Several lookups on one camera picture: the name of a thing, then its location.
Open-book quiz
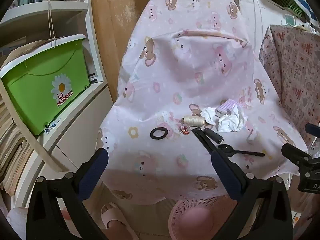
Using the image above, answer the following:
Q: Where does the black hair tie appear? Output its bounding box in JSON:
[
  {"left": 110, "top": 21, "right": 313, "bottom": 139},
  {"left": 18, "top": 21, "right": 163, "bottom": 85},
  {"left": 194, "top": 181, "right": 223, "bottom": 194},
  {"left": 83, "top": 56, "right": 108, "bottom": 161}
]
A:
[{"left": 150, "top": 127, "right": 171, "bottom": 140}]

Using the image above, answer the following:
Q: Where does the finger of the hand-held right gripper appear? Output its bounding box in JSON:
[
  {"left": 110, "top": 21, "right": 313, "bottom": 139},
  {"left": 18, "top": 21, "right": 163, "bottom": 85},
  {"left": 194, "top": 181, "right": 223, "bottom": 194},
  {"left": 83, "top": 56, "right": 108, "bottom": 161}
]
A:
[
  {"left": 304, "top": 123, "right": 320, "bottom": 138},
  {"left": 281, "top": 144, "right": 313, "bottom": 167}
]

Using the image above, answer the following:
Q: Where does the pink bear printed blanket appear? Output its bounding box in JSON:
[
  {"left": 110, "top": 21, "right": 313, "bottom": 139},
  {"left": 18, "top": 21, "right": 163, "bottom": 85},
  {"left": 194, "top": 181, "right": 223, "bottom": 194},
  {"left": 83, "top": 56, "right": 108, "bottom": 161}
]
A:
[{"left": 96, "top": 0, "right": 307, "bottom": 203}]

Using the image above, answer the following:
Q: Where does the large white tissue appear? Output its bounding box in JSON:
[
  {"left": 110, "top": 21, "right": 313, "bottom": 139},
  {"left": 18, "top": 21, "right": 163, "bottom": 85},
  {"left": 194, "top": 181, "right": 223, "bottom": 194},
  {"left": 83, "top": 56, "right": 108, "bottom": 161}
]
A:
[{"left": 218, "top": 104, "right": 245, "bottom": 133}]

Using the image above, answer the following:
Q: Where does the green storage box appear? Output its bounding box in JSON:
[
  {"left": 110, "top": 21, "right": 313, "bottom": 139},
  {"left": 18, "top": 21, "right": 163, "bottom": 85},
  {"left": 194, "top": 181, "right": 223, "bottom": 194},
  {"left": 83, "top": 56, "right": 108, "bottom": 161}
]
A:
[{"left": 0, "top": 34, "right": 91, "bottom": 136}]

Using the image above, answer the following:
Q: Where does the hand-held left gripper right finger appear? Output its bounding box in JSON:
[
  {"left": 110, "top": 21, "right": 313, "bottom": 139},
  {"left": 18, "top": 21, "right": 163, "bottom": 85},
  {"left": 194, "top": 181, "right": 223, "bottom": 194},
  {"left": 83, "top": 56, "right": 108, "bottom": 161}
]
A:
[{"left": 212, "top": 151, "right": 293, "bottom": 240}]

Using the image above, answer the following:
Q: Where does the small purple box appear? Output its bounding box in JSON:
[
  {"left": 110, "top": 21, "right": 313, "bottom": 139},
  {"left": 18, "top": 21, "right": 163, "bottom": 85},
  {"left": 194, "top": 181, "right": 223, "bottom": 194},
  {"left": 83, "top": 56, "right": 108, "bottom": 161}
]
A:
[{"left": 215, "top": 99, "right": 238, "bottom": 117}]

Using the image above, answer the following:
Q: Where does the wooden plank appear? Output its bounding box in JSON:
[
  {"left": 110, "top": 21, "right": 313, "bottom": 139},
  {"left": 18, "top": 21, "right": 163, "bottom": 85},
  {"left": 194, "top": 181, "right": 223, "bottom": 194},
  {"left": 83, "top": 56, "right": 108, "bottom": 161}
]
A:
[{"left": 0, "top": 80, "right": 64, "bottom": 172}]

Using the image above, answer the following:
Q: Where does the black cylinder tube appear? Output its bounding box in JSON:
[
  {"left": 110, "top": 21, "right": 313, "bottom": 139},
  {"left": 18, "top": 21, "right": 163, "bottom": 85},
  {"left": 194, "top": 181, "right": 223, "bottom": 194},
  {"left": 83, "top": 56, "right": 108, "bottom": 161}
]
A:
[{"left": 204, "top": 128, "right": 223, "bottom": 143}]

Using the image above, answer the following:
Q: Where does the white shelf unit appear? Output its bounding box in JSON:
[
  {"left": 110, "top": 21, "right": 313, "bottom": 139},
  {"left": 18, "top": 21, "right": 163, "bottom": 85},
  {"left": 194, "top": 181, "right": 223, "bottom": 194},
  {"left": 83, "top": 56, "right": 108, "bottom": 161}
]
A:
[{"left": 0, "top": 0, "right": 118, "bottom": 210}]

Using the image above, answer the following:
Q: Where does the black plastic spoon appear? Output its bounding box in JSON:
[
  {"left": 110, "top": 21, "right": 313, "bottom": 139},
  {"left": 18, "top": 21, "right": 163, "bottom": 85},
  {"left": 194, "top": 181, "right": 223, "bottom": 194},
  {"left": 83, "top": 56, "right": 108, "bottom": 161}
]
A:
[{"left": 217, "top": 144, "right": 265, "bottom": 157}]

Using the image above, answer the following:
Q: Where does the black hair clip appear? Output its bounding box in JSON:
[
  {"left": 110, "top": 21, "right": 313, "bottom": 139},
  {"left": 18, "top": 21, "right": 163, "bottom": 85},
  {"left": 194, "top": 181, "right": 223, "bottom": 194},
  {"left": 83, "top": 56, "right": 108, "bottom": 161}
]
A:
[{"left": 191, "top": 127, "right": 219, "bottom": 155}]

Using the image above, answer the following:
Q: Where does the pink patterned cloth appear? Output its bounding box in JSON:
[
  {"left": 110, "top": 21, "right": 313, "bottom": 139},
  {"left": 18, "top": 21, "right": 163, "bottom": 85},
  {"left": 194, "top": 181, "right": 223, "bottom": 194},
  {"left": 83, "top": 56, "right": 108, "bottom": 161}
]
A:
[{"left": 259, "top": 24, "right": 320, "bottom": 153}]

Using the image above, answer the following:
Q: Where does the brown cardboard sheet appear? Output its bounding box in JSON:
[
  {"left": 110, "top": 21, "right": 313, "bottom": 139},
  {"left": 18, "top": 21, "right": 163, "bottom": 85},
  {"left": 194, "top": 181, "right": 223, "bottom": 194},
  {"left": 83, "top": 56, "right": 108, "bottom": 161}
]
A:
[{"left": 2, "top": 40, "right": 44, "bottom": 65}]

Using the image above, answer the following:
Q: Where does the white cabinet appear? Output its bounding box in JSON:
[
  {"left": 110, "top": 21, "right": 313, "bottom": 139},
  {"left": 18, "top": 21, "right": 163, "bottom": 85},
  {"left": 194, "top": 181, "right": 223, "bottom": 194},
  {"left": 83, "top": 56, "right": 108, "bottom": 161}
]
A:
[{"left": 229, "top": 0, "right": 313, "bottom": 60}]

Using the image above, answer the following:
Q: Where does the pink plastic basket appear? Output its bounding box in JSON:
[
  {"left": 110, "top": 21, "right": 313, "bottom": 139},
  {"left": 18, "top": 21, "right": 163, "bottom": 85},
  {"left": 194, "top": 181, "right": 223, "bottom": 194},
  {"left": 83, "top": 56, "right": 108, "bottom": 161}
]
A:
[{"left": 168, "top": 195, "right": 239, "bottom": 240}]

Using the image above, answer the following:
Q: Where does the hanging white string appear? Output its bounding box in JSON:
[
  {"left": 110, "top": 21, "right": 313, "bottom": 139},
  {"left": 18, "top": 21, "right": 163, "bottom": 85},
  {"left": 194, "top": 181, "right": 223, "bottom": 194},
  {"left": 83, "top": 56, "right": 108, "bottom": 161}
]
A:
[{"left": 47, "top": 0, "right": 57, "bottom": 49}]

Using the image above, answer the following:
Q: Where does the cream thread spool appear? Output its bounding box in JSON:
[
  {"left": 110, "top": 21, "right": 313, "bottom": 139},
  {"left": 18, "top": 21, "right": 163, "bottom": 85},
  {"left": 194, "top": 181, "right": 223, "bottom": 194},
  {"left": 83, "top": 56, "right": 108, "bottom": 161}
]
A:
[{"left": 181, "top": 116, "right": 206, "bottom": 127}]

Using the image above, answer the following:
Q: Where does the small white tissue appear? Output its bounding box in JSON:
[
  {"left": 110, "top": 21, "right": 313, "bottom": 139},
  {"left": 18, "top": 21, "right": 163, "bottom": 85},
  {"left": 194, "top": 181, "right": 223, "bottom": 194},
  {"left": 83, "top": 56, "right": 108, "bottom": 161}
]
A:
[{"left": 199, "top": 107, "right": 216, "bottom": 125}]

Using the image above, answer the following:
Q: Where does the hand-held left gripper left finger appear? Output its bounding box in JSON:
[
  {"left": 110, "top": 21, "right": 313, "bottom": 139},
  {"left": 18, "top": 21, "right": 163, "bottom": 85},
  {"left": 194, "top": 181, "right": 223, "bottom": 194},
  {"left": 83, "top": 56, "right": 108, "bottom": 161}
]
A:
[{"left": 26, "top": 147, "right": 110, "bottom": 240}]

